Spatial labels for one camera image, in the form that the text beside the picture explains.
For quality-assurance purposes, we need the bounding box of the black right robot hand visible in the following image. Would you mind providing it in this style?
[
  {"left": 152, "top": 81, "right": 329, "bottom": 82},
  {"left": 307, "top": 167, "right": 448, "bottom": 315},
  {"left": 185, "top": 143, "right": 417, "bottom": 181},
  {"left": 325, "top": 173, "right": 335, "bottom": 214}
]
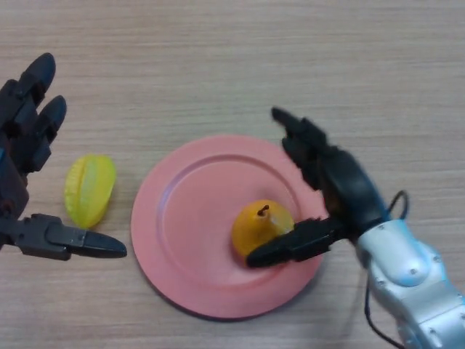
[{"left": 246, "top": 106, "right": 392, "bottom": 269}]

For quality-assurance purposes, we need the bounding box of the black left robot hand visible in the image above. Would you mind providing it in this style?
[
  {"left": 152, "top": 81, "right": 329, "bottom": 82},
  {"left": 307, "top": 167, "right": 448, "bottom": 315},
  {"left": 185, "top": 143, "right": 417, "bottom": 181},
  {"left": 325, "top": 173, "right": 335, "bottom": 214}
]
[{"left": 0, "top": 52, "right": 128, "bottom": 261}]

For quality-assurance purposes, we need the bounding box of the yellow pear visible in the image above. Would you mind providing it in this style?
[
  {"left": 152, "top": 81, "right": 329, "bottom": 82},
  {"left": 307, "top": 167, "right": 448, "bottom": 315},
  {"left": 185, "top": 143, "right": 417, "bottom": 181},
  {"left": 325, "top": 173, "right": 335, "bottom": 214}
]
[{"left": 231, "top": 199, "right": 295, "bottom": 260}]

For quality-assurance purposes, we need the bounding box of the pink round plate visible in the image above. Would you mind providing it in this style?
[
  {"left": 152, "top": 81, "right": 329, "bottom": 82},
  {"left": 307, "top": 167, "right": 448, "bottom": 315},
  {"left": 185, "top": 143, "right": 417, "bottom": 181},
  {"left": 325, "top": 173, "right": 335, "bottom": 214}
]
[{"left": 130, "top": 135, "right": 326, "bottom": 321}]

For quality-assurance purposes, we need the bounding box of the yellow starfruit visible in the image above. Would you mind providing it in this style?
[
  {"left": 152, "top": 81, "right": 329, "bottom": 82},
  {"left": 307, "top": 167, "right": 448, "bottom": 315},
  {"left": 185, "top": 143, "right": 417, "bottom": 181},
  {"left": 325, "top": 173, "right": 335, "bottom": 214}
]
[{"left": 64, "top": 153, "right": 117, "bottom": 230}]

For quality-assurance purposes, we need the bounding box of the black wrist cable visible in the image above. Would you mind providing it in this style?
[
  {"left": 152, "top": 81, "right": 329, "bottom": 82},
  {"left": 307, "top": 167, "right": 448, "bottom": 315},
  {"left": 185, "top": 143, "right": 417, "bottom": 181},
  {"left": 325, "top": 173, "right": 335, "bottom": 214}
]
[{"left": 363, "top": 190, "right": 410, "bottom": 347}]

